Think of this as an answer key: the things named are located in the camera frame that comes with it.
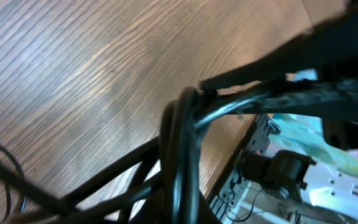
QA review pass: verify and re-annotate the black aluminium frame rail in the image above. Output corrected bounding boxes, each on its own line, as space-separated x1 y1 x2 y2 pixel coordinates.
207 114 278 222

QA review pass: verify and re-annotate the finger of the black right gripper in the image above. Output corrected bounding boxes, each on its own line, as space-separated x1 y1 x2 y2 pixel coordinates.
200 6 358 90
233 77 358 123

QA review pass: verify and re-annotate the black cable bundle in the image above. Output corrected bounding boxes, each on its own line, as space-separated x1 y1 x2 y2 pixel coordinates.
0 79 287 224

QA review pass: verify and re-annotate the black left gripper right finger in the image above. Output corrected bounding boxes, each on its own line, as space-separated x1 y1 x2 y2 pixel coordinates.
197 191 221 224

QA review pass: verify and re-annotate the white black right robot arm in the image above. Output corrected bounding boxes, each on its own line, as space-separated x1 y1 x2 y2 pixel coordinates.
200 3 358 218

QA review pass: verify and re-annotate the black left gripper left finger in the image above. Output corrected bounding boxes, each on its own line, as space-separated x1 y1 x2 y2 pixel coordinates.
129 189 164 224

